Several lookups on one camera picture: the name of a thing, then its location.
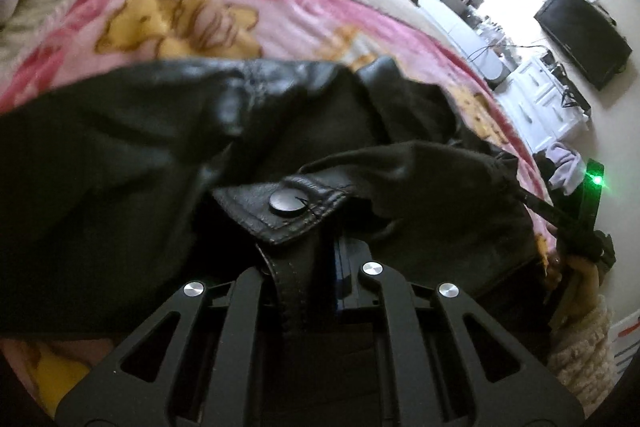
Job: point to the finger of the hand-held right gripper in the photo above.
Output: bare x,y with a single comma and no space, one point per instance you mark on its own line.
545,207

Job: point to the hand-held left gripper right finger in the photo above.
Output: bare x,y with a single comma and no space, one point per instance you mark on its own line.
345,272

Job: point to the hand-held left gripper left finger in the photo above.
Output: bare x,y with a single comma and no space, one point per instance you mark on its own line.
245,307

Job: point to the black leather jacket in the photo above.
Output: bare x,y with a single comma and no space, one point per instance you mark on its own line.
125,157

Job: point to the person's right forearm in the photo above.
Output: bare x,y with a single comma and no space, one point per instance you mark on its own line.
585,357

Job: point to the person's right hand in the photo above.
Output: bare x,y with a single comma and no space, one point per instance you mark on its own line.
582,282

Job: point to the lavender hanging cloth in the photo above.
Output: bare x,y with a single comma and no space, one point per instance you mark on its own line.
565,167

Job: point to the white dresser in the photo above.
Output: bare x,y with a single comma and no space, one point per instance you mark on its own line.
540,107

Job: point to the black flat television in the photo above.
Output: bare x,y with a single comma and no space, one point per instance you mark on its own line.
585,37

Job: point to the white table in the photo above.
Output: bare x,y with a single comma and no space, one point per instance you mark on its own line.
465,37

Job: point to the pink printed blanket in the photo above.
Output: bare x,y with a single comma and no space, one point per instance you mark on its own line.
300,17

